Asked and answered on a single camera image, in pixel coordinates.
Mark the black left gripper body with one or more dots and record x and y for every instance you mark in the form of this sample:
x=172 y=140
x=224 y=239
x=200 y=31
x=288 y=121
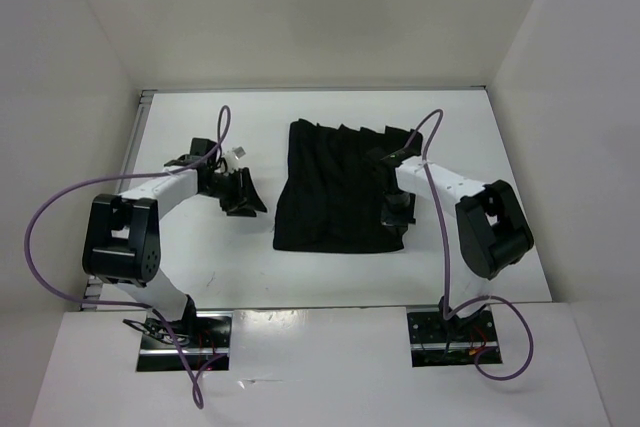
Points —
x=227 y=186

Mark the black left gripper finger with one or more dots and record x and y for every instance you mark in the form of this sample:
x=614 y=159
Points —
x=241 y=211
x=251 y=199

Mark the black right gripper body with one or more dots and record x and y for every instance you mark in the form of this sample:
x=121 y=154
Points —
x=395 y=200

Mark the black skirt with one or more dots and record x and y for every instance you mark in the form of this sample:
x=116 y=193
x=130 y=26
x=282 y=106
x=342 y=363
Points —
x=331 y=201

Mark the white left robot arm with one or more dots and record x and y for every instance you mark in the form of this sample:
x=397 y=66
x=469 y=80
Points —
x=123 y=247

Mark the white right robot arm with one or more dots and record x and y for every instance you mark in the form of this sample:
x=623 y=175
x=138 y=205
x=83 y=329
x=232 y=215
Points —
x=491 y=227

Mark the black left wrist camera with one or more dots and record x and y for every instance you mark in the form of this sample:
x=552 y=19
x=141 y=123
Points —
x=200 y=147

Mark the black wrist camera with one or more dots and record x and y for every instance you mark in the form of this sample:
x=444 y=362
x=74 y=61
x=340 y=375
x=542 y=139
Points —
x=379 y=156
x=200 y=147

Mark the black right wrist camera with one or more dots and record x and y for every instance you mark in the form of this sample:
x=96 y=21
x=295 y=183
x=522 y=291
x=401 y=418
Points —
x=379 y=156

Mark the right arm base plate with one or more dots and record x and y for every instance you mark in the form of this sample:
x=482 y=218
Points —
x=435 y=342

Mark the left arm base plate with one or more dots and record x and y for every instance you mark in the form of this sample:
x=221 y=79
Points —
x=210 y=349

